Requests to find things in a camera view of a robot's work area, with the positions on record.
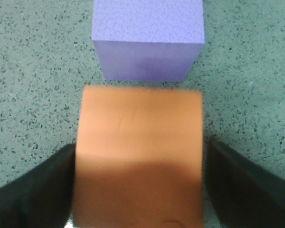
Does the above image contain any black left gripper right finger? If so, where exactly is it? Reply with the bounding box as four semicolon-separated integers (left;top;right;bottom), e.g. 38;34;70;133
205;138;285;228

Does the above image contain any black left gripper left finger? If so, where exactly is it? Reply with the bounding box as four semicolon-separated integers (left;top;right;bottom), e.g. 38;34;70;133
0;144;76;228

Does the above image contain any orange foam cube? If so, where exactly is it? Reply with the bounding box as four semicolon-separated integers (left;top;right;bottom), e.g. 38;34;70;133
72;85;204;228

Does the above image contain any purple foam cube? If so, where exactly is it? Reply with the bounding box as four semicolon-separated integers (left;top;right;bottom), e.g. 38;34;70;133
92;0;205;82

